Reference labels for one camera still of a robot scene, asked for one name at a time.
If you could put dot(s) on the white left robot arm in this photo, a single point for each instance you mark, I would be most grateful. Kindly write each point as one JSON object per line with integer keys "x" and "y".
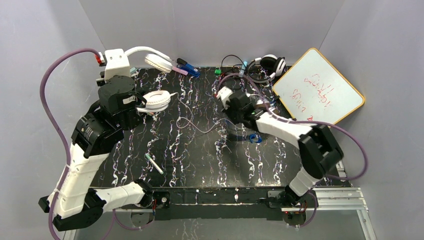
{"x": 76, "y": 205}

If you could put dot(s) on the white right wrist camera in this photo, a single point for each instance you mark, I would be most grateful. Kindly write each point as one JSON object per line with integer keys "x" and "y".
{"x": 223, "y": 95}

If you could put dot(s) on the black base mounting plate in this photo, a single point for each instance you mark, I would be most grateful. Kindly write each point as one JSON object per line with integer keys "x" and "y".
{"x": 232, "y": 212}

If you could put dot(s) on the white marker pen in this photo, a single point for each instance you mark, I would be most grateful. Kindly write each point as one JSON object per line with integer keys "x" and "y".
{"x": 154, "y": 164}

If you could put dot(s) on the aluminium frame rail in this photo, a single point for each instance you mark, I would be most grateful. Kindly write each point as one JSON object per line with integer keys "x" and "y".
{"x": 328, "y": 198}

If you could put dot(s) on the whiteboard with orange frame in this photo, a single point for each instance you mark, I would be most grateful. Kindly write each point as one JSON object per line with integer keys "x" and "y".
{"x": 314, "y": 90}

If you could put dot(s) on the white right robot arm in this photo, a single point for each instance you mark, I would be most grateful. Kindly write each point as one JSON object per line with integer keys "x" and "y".
{"x": 318, "y": 148}

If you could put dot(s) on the blue stapler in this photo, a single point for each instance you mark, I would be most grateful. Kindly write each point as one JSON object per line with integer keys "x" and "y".
{"x": 184, "y": 65}

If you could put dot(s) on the white headphones with blue cable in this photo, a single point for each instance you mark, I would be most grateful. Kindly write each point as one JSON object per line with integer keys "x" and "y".
{"x": 243, "y": 135}

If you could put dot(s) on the black and white headphones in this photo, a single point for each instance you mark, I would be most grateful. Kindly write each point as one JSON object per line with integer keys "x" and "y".
{"x": 275, "y": 67}

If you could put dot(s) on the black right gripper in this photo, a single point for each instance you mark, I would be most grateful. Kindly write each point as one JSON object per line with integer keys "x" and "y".
{"x": 230, "y": 110}

